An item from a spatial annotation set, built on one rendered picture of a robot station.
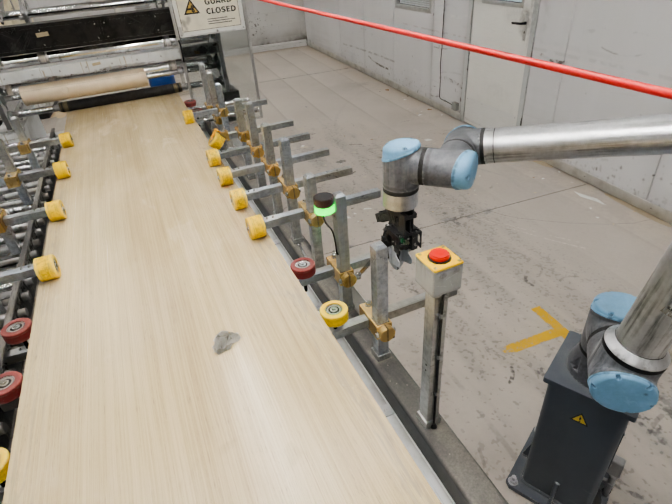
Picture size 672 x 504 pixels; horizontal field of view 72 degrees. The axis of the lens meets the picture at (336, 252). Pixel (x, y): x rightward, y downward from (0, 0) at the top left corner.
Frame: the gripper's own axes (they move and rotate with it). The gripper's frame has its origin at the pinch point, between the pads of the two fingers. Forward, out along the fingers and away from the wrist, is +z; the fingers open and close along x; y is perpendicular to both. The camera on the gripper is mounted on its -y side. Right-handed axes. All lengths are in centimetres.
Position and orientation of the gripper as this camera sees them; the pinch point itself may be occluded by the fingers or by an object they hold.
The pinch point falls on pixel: (396, 264)
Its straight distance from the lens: 133.6
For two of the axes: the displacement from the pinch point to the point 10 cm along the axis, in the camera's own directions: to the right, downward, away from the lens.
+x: 9.1, -2.8, 3.0
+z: 0.7, 8.3, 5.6
